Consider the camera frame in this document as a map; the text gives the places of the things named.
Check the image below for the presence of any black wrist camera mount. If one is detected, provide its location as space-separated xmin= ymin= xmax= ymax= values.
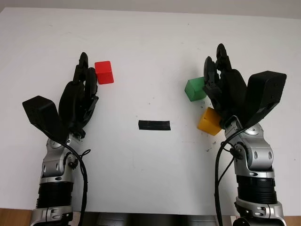
xmin=22 ymin=96 xmax=70 ymax=144
xmin=243 ymin=70 xmax=287 ymax=129

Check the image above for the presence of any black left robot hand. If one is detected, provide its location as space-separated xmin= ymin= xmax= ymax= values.
xmin=58 ymin=52 xmax=99 ymax=137

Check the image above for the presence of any black tape strip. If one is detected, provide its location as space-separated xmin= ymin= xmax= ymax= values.
xmin=138 ymin=120 xmax=171 ymax=131

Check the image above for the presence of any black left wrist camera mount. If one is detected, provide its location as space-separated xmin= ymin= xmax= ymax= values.
xmin=22 ymin=96 xmax=70 ymax=144

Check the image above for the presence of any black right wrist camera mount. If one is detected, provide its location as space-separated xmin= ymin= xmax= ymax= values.
xmin=243 ymin=70 xmax=287 ymax=129

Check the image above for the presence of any green wooden cube block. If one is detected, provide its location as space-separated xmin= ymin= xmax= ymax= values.
xmin=184 ymin=77 xmax=207 ymax=102

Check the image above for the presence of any yellow wooden cube block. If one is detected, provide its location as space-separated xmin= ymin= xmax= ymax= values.
xmin=197 ymin=107 xmax=223 ymax=136

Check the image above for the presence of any red wooden cube block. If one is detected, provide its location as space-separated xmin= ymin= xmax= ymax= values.
xmin=95 ymin=61 xmax=115 ymax=85

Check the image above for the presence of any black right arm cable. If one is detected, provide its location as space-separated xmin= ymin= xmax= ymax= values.
xmin=213 ymin=138 xmax=238 ymax=226

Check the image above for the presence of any dark grey robot torso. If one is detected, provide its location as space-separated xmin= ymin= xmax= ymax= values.
xmin=84 ymin=211 xmax=232 ymax=226

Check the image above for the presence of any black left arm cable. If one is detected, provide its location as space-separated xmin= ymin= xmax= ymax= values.
xmin=61 ymin=140 xmax=91 ymax=226

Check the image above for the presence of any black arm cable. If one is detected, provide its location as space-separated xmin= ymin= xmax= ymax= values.
xmin=61 ymin=140 xmax=91 ymax=226
xmin=213 ymin=138 xmax=238 ymax=226

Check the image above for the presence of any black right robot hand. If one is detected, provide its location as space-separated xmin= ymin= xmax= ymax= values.
xmin=202 ymin=43 xmax=250 ymax=129

